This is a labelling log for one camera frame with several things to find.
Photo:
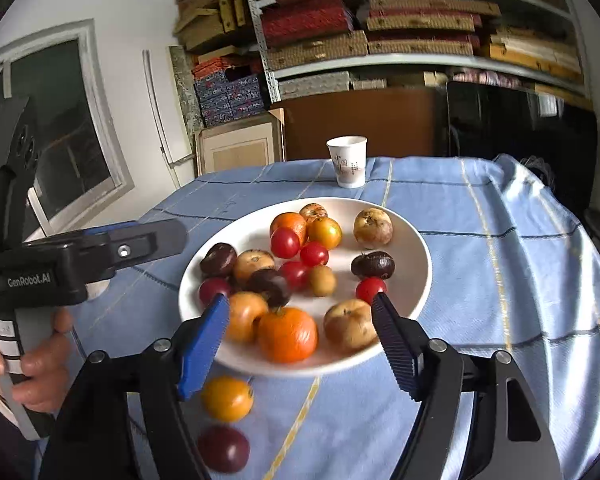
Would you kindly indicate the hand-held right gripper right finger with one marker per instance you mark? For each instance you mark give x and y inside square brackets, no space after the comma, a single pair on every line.
[397,355]

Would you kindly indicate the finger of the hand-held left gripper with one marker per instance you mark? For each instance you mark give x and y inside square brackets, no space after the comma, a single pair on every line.
[145,245]

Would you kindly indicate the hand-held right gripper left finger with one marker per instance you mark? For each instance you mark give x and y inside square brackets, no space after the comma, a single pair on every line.
[202,355]

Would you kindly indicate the yellow tomato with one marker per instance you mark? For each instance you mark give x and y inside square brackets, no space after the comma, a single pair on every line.
[326,232]
[227,399]

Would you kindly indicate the beige round fruit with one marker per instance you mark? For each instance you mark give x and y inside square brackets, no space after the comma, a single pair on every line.
[350,326]
[373,228]

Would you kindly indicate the orange-tan round fruit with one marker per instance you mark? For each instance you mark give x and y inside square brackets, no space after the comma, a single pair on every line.
[247,316]
[254,262]

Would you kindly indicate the dark red plum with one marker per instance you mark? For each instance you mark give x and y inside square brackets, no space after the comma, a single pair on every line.
[212,291]
[223,449]

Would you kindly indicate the red cherry tomato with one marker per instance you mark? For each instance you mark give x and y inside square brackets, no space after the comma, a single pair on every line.
[285,243]
[294,275]
[370,290]
[314,254]

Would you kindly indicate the dark brown water chestnut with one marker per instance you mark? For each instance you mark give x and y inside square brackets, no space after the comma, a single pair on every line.
[372,265]
[270,287]
[218,259]

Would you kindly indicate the white oval plate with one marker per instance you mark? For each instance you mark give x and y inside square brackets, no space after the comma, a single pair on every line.
[342,287]

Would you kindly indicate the orange tangerine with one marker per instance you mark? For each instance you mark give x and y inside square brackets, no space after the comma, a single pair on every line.
[290,225]
[287,336]

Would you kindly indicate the small tan oval fruit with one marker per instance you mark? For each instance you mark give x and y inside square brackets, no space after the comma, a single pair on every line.
[323,281]

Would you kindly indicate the reddish tan round fruit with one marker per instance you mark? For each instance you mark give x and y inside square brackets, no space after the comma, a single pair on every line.
[314,211]

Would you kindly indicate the person's left hand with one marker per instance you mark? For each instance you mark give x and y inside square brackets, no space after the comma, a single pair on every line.
[45,375]

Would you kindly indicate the blue plaid tablecloth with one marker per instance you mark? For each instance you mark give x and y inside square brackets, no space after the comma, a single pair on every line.
[480,285]

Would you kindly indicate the white framed dark window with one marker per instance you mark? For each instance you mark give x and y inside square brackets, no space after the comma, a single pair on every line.
[70,135]

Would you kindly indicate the white leaning strip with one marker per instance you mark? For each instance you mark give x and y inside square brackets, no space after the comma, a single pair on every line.
[155,100]

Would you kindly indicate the mottled green board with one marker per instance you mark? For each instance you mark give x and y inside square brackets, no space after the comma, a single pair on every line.
[185,90]

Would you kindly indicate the stack of blue patterned boxes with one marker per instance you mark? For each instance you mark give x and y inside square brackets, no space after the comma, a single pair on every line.
[230,95]

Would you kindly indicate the white paper cup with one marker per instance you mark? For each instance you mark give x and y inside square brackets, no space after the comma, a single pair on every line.
[347,162]

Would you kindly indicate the stack of yellow woven boxes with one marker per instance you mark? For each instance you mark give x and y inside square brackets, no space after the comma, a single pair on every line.
[205,30]

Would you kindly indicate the brown wooden board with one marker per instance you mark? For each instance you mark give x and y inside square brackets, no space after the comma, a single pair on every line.
[370,120]

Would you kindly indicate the white metal shelf rack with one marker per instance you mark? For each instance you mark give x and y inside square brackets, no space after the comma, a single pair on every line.
[260,35]

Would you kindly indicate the black glossy panel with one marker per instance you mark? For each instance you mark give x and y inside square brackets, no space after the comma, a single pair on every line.
[505,125]

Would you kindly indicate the stack of patterned flat boxes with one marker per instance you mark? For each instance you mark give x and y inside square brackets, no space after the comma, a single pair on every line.
[305,20]

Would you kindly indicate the wooden picture frame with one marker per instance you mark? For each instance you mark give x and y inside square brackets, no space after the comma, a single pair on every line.
[240,152]

